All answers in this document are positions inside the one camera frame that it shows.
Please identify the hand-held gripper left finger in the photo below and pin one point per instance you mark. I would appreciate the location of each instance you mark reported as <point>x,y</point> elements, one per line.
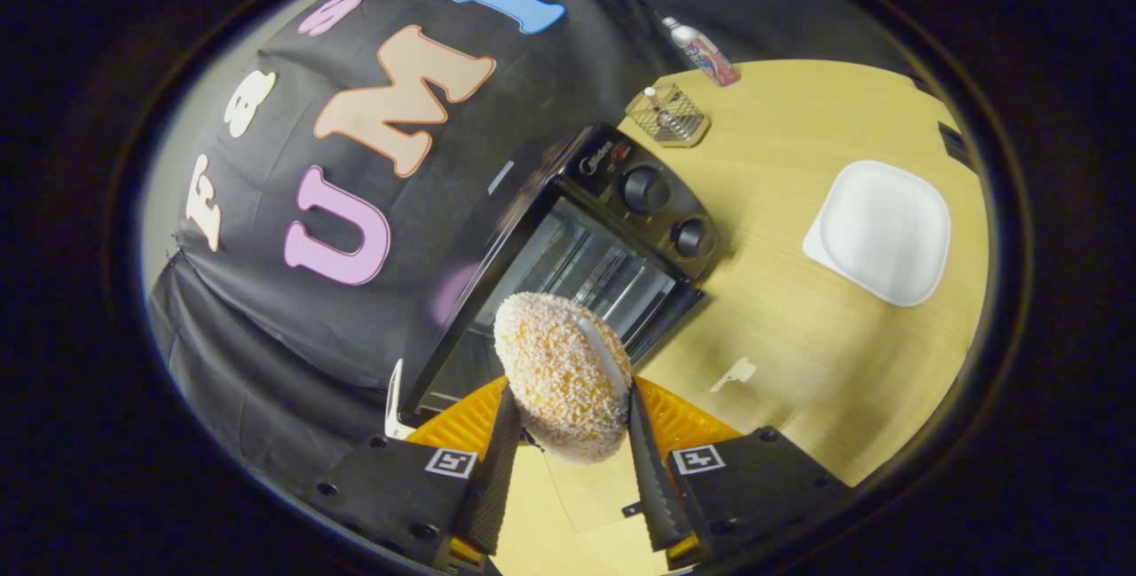
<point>499,478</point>

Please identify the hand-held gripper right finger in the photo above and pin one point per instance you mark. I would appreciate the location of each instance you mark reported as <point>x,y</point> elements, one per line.
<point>652,478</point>

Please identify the breaded round patty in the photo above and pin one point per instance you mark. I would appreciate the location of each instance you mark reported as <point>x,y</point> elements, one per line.
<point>559,381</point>

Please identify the black toaster oven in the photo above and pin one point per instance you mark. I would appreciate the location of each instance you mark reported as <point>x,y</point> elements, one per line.
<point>657,203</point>

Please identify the white pop-up toaster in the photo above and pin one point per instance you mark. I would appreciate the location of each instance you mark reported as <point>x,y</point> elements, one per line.
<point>392,403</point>

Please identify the black backdrop cloth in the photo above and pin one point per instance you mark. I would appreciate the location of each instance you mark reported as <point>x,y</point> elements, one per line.
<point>266,319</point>

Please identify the white square plate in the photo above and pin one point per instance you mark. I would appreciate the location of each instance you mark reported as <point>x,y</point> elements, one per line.
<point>883,234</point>

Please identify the clear glass jar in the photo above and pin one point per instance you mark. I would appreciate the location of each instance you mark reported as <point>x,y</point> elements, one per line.
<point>667,116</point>

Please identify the white bottle with pink label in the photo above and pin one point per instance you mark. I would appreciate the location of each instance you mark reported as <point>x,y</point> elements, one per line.
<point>706,54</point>

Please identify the black table edge clamp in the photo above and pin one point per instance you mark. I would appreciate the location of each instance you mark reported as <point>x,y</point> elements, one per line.
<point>957,145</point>

